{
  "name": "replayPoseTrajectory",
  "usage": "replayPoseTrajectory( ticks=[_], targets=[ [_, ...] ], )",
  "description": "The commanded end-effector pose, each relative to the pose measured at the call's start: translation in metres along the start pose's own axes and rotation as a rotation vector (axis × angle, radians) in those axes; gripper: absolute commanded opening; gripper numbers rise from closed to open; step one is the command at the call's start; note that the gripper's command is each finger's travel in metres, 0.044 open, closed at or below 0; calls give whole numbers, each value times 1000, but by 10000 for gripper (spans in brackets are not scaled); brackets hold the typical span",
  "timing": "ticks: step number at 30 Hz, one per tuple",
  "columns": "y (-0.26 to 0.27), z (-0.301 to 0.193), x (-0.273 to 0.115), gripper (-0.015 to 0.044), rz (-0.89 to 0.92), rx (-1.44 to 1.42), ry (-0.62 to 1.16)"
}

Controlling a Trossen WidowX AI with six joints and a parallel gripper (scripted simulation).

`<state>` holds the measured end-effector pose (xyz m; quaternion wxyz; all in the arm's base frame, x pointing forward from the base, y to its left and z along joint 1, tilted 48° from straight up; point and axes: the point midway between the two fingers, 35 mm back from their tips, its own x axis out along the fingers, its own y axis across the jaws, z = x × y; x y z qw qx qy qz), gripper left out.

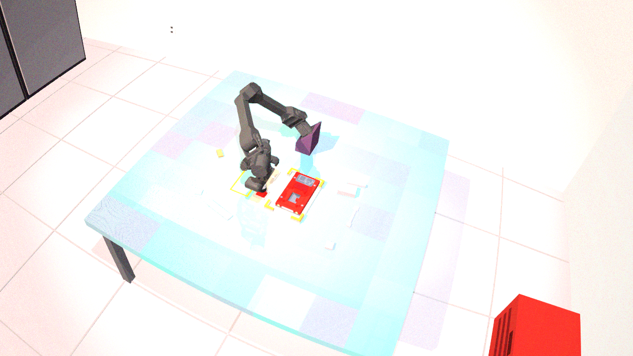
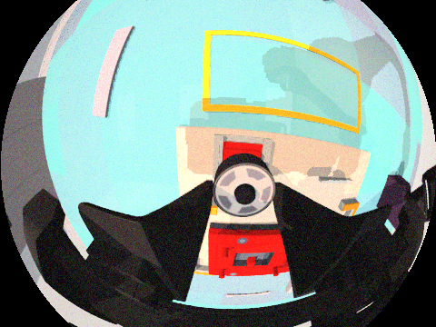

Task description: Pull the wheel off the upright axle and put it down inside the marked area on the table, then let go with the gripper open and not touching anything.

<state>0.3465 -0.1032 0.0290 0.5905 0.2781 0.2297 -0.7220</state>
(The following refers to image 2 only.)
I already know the yellow rectangular outline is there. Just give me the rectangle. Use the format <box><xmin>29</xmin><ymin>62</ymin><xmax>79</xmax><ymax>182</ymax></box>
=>
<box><xmin>203</xmin><ymin>30</ymin><xmax>361</xmax><ymax>134</ymax></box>

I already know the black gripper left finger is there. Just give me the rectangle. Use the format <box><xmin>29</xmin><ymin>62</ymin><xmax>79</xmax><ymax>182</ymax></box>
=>
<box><xmin>77</xmin><ymin>181</ymin><xmax>213</xmax><ymax>302</ymax></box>

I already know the black and white wheel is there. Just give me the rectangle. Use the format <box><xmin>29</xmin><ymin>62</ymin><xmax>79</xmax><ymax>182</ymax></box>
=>
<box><xmin>212</xmin><ymin>153</ymin><xmax>276</xmax><ymax>217</ymax></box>

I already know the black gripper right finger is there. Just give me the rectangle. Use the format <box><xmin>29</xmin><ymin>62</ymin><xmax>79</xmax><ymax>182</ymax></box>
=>
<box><xmin>272</xmin><ymin>182</ymin><xmax>392</xmax><ymax>298</ymax></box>

